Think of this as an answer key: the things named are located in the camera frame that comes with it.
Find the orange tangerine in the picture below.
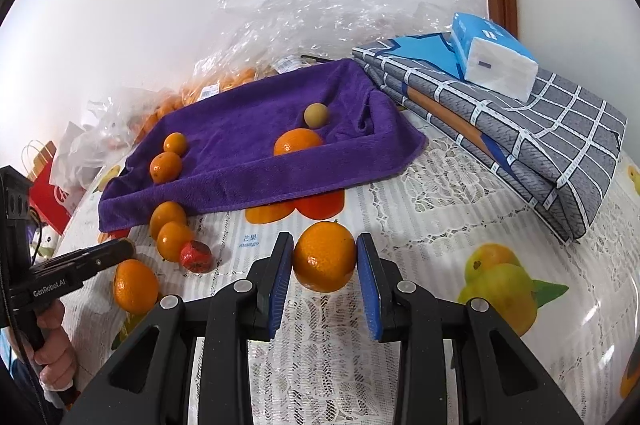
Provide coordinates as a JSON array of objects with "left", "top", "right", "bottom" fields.
[
  {"left": 292, "top": 221, "right": 357, "bottom": 293},
  {"left": 149, "top": 151, "right": 182, "bottom": 184},
  {"left": 163, "top": 132, "right": 189, "bottom": 156},
  {"left": 149, "top": 200, "right": 186, "bottom": 241},
  {"left": 156, "top": 221, "right": 194, "bottom": 263},
  {"left": 113, "top": 259, "right": 160, "bottom": 315}
]

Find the small red fruit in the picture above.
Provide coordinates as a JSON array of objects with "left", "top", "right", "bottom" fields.
[{"left": 179, "top": 240, "right": 214, "bottom": 273}]

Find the large orange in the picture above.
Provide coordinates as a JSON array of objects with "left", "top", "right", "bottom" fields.
[{"left": 273, "top": 128, "right": 323, "bottom": 156}]

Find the pale yellow-green round fruit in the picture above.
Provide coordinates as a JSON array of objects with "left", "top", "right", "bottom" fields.
[{"left": 304, "top": 103, "right": 330, "bottom": 129}]

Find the person's left hand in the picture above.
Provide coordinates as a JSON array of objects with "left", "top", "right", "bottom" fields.
[{"left": 29, "top": 299, "right": 78, "bottom": 393}]

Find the red paper shopping bag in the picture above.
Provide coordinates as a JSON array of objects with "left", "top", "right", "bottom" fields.
[{"left": 23, "top": 140, "right": 78, "bottom": 235}]

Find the grey white plastic bag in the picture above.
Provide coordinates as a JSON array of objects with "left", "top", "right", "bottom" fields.
[{"left": 49, "top": 122, "right": 125, "bottom": 193}]

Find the fruit-print plastic tablecloth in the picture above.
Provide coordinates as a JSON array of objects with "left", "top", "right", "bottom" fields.
[{"left": 61, "top": 116, "right": 639, "bottom": 424}]

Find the purple towel-lined tray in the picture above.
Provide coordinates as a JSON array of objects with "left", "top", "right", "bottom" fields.
[{"left": 98, "top": 59, "right": 426, "bottom": 232}]

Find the grey checked folded blanket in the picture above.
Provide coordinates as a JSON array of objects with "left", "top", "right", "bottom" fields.
[{"left": 352, "top": 33, "right": 627, "bottom": 242}]

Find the clear bag of oranges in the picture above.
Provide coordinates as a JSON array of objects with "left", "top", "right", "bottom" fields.
[{"left": 94, "top": 58, "right": 312, "bottom": 146}]

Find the blue white tissue pack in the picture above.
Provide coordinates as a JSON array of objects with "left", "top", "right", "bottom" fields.
[{"left": 450, "top": 12, "right": 539, "bottom": 102}]

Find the crumpled clear plastic wrap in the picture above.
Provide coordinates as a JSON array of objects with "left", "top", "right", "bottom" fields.
[{"left": 193, "top": 0, "right": 487, "bottom": 78}]

